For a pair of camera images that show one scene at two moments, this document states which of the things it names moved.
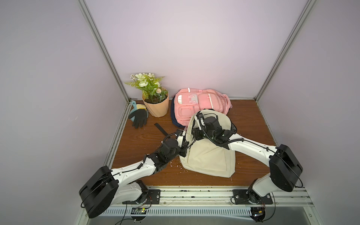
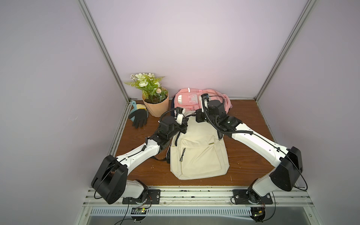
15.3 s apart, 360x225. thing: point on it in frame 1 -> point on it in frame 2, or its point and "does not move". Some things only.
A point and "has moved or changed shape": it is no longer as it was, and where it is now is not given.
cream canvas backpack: x=205 y=157 has moved or changed shape
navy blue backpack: x=173 y=115 does not move
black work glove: x=140 y=117 does not move
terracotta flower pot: x=157 y=110 does not move
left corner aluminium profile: x=98 y=35 does not move
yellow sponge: x=140 y=106 does not move
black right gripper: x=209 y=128 -> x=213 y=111
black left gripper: x=183 y=148 -> x=182 y=124
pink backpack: x=189 y=101 does not move
